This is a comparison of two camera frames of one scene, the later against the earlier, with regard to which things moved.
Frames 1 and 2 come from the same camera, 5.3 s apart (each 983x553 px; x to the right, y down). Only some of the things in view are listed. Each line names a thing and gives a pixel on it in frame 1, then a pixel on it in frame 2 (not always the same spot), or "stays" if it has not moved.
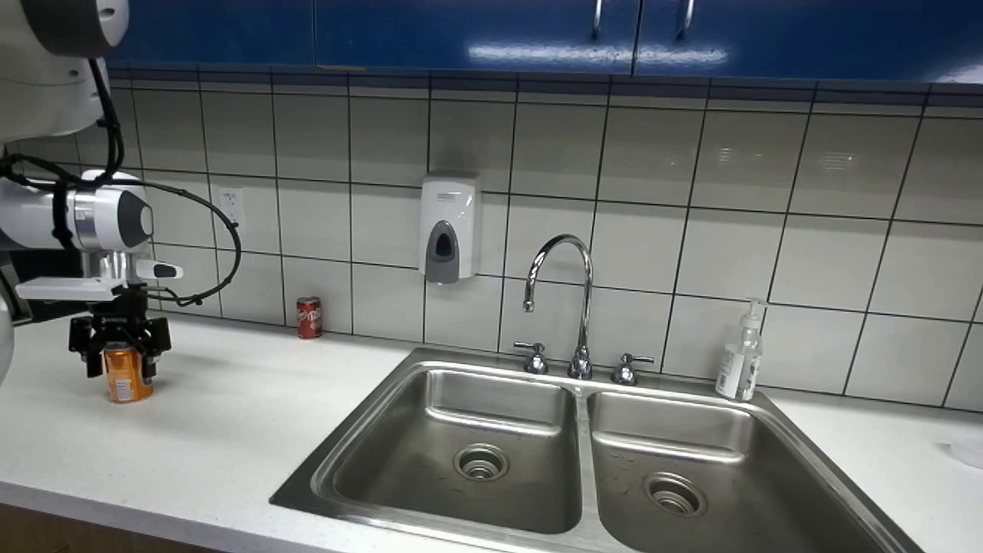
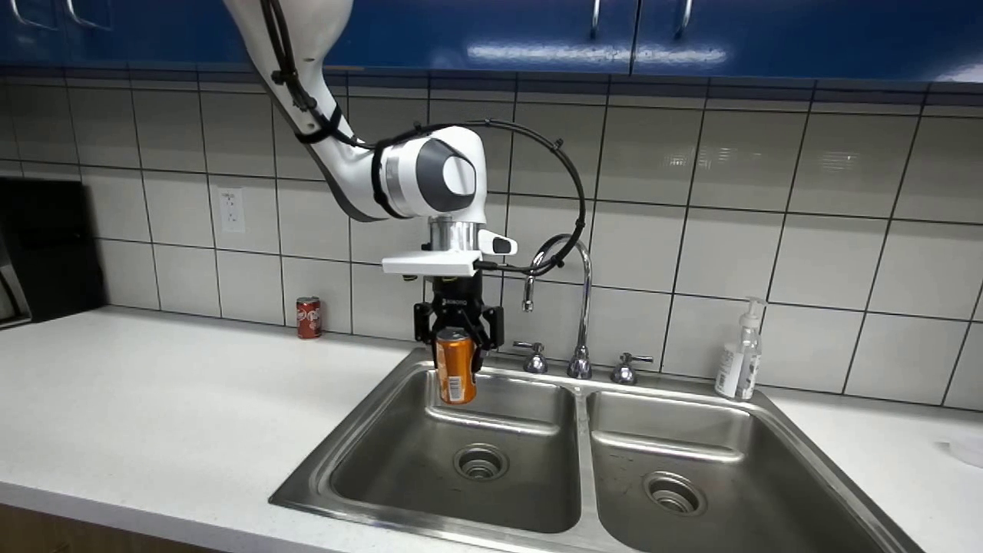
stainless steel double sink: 594,457 stays
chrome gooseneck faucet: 583,365 stays
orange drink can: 123,374 -> 456,366
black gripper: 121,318 -> 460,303
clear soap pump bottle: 739,365 stays
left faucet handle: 537,365 stays
